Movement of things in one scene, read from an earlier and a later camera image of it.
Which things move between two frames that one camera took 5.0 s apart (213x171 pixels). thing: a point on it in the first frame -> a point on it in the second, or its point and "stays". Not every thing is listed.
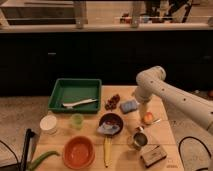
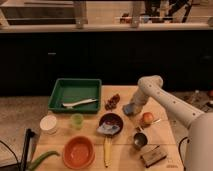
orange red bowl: (78, 152) stays
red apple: (148, 118) stays
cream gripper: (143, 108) -> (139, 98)
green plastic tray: (69, 90) stays
